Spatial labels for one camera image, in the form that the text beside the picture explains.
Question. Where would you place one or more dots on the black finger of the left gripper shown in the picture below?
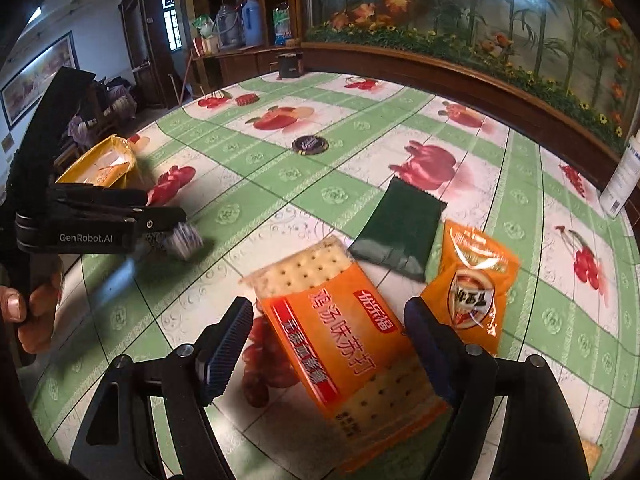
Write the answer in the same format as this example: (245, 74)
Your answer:
(71, 221)
(98, 195)

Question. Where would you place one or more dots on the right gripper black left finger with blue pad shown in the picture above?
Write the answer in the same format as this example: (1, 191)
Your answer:
(117, 438)

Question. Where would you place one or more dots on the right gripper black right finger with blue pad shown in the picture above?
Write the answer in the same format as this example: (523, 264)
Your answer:
(539, 438)

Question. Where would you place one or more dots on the small white blue candy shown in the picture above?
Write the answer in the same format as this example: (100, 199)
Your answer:
(183, 242)

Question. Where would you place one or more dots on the orange snack bag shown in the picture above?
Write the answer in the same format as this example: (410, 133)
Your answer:
(475, 274)

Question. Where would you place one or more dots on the orange soda cracker packet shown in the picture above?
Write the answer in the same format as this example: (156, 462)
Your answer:
(348, 349)

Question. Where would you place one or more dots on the dark green snack packet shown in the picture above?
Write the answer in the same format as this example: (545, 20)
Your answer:
(400, 233)

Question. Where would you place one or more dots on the green soda cracker packet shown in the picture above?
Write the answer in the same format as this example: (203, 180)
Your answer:
(592, 452)

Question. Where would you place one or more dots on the person's left hand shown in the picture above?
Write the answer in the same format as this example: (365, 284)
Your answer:
(35, 317)

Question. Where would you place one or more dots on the yellow snack tray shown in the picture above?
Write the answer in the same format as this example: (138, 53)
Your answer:
(109, 164)

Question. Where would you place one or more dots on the seated person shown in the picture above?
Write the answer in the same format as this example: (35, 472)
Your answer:
(101, 112)

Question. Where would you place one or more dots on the fruit pattern tablecloth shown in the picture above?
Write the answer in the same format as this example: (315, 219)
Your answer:
(270, 167)

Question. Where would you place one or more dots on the round dark foil chocolate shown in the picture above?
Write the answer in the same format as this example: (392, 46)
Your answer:
(310, 145)

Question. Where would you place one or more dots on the ceiling fluorescent light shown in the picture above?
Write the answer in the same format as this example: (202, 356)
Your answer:
(35, 15)

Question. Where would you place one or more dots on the green white snack bag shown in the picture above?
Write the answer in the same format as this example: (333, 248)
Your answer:
(204, 25)

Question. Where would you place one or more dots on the small dark jar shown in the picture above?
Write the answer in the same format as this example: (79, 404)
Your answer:
(290, 65)

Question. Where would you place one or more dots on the grey water jug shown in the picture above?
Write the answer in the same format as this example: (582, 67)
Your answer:
(228, 27)

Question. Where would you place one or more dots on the green label plastic bottle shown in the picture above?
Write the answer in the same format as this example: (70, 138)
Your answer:
(282, 29)

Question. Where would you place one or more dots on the blue thermos jug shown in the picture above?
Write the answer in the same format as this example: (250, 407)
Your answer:
(252, 23)

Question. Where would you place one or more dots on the white spray bottle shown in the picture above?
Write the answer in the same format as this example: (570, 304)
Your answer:
(624, 179)

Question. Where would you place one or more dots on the framed wall painting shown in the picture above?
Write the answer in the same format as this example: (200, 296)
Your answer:
(24, 90)

